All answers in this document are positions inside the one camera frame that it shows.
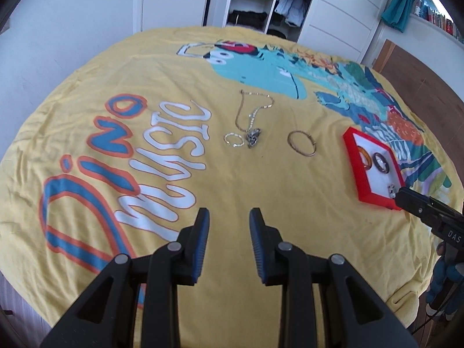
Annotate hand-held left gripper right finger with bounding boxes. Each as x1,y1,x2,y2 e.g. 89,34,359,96
249,208,421,348

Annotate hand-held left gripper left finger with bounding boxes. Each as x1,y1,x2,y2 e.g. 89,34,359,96
40,208,211,348

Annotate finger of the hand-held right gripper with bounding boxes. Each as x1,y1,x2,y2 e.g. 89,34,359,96
398,187,451,213
395,193,440,227

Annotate dark brown bangle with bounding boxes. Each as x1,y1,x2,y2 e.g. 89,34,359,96
373,152,391,173

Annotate red cardboard box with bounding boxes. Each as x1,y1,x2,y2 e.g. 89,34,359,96
342,127,406,213

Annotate amber bangle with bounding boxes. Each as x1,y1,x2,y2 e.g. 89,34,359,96
358,144,371,172

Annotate person's right hand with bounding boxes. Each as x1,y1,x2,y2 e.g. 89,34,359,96
427,242,459,314

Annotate thin gold bangle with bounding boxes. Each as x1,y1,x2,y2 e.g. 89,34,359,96
287,130,319,157

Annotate wooden headboard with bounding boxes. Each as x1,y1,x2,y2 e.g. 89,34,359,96
373,39,464,144

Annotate yellow printed blanket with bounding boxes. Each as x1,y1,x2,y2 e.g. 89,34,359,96
0,25,454,348

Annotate row of books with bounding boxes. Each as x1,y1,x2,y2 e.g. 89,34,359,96
413,0,464,43

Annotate teal curtain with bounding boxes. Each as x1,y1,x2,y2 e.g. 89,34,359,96
382,0,421,33

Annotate white sliding wardrobe door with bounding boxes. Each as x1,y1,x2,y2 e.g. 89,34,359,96
297,0,393,65

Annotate folded black clothes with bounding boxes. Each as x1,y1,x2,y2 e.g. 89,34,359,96
227,10,268,27

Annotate open white wardrobe shelves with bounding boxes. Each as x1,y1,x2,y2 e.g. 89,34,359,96
222,0,284,32

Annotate black cable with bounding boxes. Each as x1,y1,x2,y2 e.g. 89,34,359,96
412,306,447,335

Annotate chain necklace with pendant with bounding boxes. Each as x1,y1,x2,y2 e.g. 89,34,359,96
234,89,275,149

